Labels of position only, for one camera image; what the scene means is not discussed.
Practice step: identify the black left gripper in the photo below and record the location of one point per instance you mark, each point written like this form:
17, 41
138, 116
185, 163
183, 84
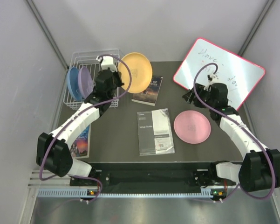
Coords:
118, 74

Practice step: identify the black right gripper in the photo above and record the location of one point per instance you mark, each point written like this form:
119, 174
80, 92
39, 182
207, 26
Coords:
189, 97

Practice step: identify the purple plate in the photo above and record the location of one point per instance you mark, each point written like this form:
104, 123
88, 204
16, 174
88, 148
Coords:
85, 82

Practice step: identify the blue plate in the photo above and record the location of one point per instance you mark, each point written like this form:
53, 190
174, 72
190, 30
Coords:
72, 83

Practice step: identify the pink plate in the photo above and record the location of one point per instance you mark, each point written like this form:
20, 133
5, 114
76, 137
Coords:
192, 127

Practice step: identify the yellow plate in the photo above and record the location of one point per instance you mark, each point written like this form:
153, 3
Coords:
141, 71

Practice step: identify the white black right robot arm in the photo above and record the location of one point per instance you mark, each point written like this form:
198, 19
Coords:
260, 168

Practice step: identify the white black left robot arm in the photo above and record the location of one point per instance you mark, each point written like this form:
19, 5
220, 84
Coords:
53, 149

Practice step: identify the pink framed whiteboard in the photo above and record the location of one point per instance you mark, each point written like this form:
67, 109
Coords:
240, 75

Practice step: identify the Tale of Two Cities book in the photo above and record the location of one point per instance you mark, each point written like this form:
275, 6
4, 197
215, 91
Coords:
150, 94

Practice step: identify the Setup Guide booklet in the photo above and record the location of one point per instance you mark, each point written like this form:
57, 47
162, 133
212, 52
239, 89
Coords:
154, 133

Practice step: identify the colourful sunset cover book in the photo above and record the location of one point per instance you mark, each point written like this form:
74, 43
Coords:
81, 147

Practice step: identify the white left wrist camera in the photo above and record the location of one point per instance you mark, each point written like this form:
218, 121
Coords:
107, 63

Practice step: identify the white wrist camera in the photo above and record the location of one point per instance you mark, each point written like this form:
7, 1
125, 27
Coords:
212, 78
107, 63

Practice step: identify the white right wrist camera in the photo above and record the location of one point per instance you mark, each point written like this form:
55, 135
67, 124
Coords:
212, 78

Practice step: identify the white wire dish rack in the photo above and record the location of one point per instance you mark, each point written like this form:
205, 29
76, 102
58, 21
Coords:
87, 59

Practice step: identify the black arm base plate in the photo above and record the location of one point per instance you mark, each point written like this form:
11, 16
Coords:
151, 177

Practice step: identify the blue slotted cable duct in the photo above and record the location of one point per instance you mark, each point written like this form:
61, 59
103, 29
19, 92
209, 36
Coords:
87, 193

